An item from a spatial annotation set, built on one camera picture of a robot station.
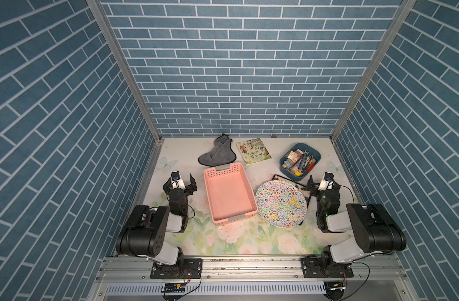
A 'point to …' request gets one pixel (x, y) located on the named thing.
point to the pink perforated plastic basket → (229, 193)
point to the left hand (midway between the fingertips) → (185, 175)
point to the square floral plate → (279, 178)
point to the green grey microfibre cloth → (221, 154)
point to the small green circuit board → (174, 287)
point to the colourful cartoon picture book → (253, 151)
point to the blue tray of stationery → (297, 160)
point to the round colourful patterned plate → (280, 204)
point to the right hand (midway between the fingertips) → (323, 178)
